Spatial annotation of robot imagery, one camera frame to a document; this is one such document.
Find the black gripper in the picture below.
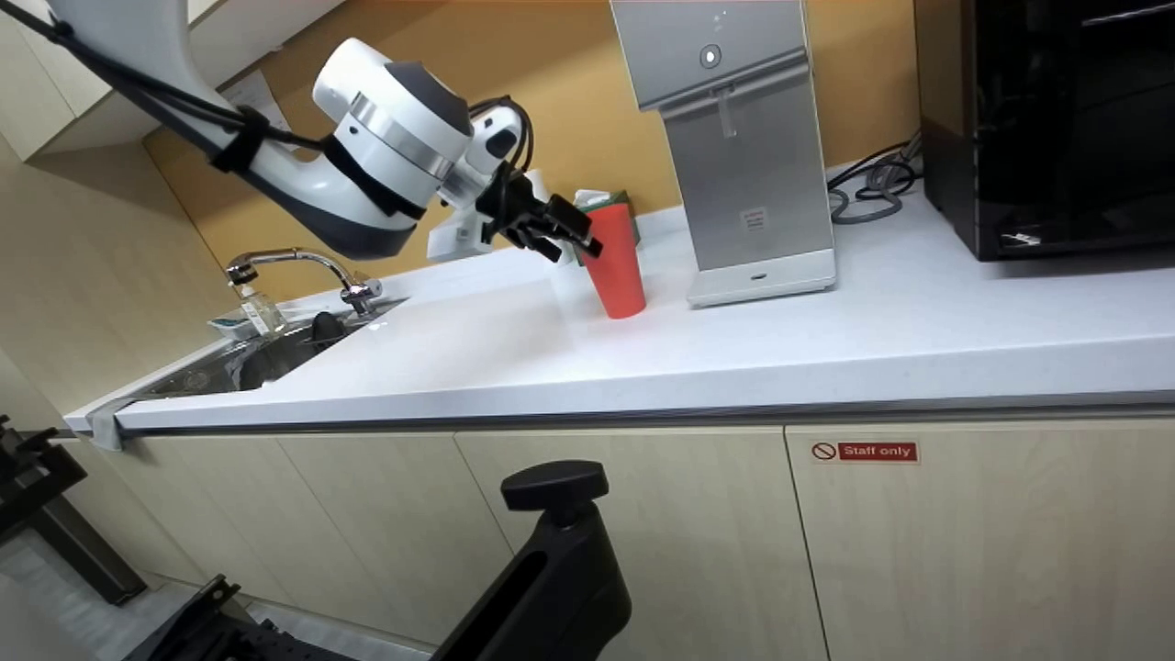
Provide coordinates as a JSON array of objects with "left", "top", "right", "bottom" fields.
[{"left": 477, "top": 164, "right": 601, "bottom": 264}]

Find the orange plastic cup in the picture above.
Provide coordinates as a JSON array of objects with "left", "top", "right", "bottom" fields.
[{"left": 586, "top": 202, "right": 646, "bottom": 318}]

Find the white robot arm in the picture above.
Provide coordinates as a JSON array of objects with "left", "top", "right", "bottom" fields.
[{"left": 46, "top": 0, "right": 601, "bottom": 261}]

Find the white water tap dispenser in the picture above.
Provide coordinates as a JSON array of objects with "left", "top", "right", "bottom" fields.
[{"left": 611, "top": 0, "right": 836, "bottom": 307}]

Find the black sponge in sink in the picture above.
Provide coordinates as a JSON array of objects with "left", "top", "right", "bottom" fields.
[{"left": 311, "top": 313, "right": 346, "bottom": 345}]

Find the stainless steel sink basin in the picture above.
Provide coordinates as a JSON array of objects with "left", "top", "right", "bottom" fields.
[{"left": 143, "top": 301, "right": 398, "bottom": 399}]

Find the chrome sink faucet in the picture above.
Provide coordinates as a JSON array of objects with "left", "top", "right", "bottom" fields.
[{"left": 220, "top": 246, "right": 385, "bottom": 322}]

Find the beige left cabinet door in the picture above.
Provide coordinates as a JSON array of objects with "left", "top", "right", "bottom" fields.
[{"left": 456, "top": 425, "right": 827, "bottom": 661}]

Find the beige cabinet door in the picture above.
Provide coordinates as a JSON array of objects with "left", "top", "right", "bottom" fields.
[
  {"left": 784, "top": 418, "right": 1175, "bottom": 661},
  {"left": 456, "top": 425, "right": 827, "bottom": 661}
]

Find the red warning sticker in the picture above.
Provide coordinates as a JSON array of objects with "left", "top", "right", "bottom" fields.
[{"left": 808, "top": 439, "right": 917, "bottom": 461}]

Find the beige right cabinet door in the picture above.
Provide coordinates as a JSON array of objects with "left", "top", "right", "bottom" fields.
[{"left": 784, "top": 418, "right": 1175, "bottom": 661}]

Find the black microwave oven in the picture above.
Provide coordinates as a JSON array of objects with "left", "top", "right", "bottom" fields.
[{"left": 915, "top": 0, "right": 1175, "bottom": 261}]

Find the black equipment stand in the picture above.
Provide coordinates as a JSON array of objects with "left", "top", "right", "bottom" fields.
[{"left": 0, "top": 414, "right": 147, "bottom": 607}]

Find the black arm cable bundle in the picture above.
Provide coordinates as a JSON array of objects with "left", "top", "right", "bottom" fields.
[{"left": 0, "top": 0, "right": 432, "bottom": 224}]

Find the black power cable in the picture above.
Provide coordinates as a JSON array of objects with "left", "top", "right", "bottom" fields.
[{"left": 824, "top": 136, "right": 929, "bottom": 229}]

